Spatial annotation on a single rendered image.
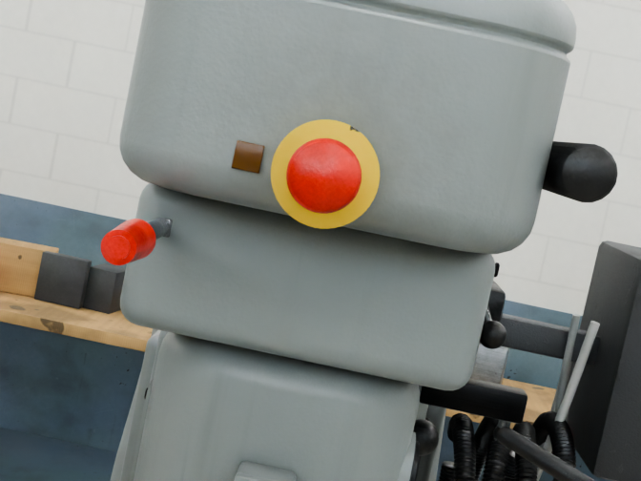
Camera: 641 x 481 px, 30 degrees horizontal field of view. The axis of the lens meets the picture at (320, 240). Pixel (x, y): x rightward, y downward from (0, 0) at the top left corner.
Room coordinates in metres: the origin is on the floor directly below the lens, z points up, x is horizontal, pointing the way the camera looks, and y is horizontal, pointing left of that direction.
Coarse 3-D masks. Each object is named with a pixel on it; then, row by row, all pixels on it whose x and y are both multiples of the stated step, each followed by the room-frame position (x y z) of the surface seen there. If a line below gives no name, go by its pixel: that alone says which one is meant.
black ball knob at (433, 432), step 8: (416, 424) 0.96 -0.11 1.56; (424, 424) 0.96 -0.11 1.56; (432, 424) 0.97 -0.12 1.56; (416, 432) 0.96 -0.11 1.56; (424, 432) 0.96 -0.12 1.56; (432, 432) 0.96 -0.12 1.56; (416, 440) 0.96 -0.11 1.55; (424, 440) 0.95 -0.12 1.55; (432, 440) 0.96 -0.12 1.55; (424, 448) 0.96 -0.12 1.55; (432, 448) 0.96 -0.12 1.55
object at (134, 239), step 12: (120, 228) 0.64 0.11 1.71; (132, 228) 0.65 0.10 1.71; (144, 228) 0.67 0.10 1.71; (156, 228) 0.73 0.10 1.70; (168, 228) 0.77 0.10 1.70; (108, 240) 0.63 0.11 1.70; (120, 240) 0.63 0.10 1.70; (132, 240) 0.64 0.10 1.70; (144, 240) 0.66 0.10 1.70; (108, 252) 0.63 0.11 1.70; (120, 252) 0.63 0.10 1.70; (132, 252) 0.64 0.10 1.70; (144, 252) 0.66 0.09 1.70; (120, 264) 0.64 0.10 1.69
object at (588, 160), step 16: (560, 144) 0.77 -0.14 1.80; (576, 144) 0.72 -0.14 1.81; (592, 144) 0.71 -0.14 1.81; (560, 160) 0.71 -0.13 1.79; (576, 160) 0.70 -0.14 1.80; (592, 160) 0.70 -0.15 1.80; (608, 160) 0.70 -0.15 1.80; (560, 176) 0.71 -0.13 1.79; (576, 176) 0.70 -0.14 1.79; (592, 176) 0.70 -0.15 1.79; (608, 176) 0.70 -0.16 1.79; (560, 192) 0.74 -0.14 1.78; (576, 192) 0.70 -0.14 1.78; (592, 192) 0.70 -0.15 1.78; (608, 192) 0.70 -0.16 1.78
